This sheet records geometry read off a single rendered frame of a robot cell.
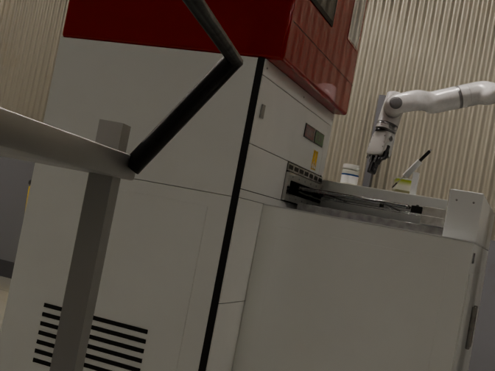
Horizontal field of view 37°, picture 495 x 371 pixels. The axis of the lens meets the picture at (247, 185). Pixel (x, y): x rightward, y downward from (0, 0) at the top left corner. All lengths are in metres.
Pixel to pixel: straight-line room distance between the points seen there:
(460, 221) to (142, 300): 0.94
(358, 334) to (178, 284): 0.53
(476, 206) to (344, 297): 0.46
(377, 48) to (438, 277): 2.74
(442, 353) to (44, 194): 1.27
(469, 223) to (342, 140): 2.50
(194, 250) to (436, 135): 2.62
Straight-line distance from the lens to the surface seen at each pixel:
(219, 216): 2.09
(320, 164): 2.79
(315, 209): 2.49
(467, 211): 2.20
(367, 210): 2.79
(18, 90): 5.98
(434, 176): 4.46
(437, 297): 2.14
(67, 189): 2.33
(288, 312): 2.22
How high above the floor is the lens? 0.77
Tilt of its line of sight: 2 degrees up
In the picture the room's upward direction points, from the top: 11 degrees clockwise
